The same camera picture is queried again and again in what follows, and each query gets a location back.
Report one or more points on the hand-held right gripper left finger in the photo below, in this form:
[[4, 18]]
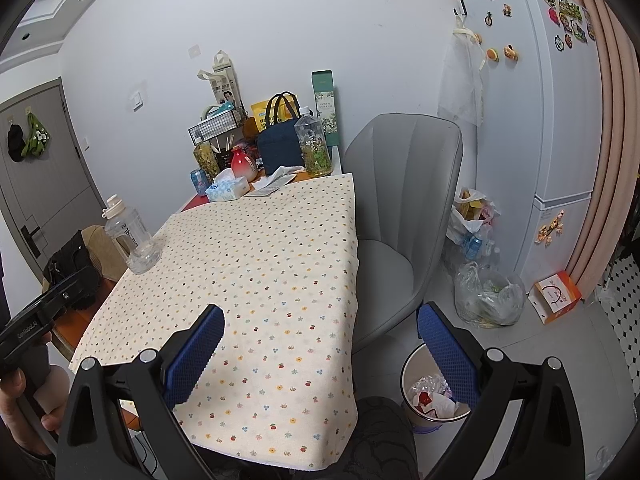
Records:
[[200, 350]]

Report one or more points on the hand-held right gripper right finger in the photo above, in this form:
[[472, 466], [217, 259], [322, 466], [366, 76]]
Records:
[[445, 355]]

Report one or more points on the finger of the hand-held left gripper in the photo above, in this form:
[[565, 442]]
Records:
[[65, 299], [75, 280]]

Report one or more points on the white trash bin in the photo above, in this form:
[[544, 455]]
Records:
[[412, 365]]

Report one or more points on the small red carton piece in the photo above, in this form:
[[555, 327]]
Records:
[[424, 400]]

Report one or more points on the person's left hand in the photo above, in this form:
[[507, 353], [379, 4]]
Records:
[[15, 410]]

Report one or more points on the black jacket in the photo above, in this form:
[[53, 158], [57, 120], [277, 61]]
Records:
[[70, 255]]

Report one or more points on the brown chair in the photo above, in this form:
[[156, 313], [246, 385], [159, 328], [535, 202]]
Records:
[[107, 255]]

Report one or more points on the black door lock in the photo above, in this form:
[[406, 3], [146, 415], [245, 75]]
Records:
[[32, 237]]

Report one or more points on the large clear water jug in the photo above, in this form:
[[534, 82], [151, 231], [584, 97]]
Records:
[[132, 240]]

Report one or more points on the clear plastic bag with waste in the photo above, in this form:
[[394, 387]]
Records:
[[490, 300]]

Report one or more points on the grey door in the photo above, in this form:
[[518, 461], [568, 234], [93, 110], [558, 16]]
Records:
[[55, 185]]

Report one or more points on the dotted cream tablecloth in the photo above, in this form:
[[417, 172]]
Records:
[[280, 285]]

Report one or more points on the person's leg in dark trousers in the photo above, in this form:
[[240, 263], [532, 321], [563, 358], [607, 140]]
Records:
[[380, 440]]

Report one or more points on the orange cardboard box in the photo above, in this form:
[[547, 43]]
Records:
[[555, 297]]

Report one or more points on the white bag of packaging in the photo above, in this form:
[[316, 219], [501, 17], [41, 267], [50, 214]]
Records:
[[470, 220]]

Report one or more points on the red mat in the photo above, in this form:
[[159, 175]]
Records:
[[195, 203]]

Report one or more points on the green hat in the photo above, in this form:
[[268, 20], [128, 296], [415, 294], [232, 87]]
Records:
[[37, 137]]

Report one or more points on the black hat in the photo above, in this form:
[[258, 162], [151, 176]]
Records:
[[16, 142]]

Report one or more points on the blue drink can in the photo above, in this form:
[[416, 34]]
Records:
[[198, 182]]

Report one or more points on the blue white tissue box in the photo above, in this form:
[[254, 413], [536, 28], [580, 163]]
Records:
[[227, 189]]

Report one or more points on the golden fridge magnet cluster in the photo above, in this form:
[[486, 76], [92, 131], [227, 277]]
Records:
[[550, 227]]

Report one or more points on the grey upholstered chair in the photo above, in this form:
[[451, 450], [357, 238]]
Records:
[[400, 185]]

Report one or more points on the red vase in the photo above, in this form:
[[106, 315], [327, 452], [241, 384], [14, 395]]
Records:
[[243, 165]]

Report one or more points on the black utensil holder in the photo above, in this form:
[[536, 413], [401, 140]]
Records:
[[223, 156]]

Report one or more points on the navy lunch bag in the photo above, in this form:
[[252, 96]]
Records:
[[280, 147]]

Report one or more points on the teal packet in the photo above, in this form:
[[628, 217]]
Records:
[[220, 107]]

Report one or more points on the clear flower print bottle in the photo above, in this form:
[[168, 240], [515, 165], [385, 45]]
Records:
[[312, 147]]

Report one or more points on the yellow packet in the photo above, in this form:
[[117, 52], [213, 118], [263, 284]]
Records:
[[260, 115]]

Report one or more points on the white carton gift bag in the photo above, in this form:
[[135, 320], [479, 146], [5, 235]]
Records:
[[225, 85]]

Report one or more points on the white fridge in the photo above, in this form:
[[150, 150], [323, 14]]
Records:
[[525, 110]]

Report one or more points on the translucent white hanging bag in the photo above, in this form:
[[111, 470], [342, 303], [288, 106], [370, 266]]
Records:
[[460, 85]]

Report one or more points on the tall green box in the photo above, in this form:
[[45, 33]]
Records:
[[326, 105]]

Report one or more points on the burger fridge magnet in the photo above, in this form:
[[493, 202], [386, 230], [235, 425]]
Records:
[[492, 55]]

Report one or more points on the bicycle fridge magnet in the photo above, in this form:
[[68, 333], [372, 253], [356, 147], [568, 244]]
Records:
[[489, 18]]

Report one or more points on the small figure fridge magnet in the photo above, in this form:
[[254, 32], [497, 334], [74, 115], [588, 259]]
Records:
[[507, 11]]

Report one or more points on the cluster of fridge magnets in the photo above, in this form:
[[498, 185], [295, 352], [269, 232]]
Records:
[[570, 17]]

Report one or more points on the white light switch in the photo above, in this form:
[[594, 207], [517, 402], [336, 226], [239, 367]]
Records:
[[137, 99]]

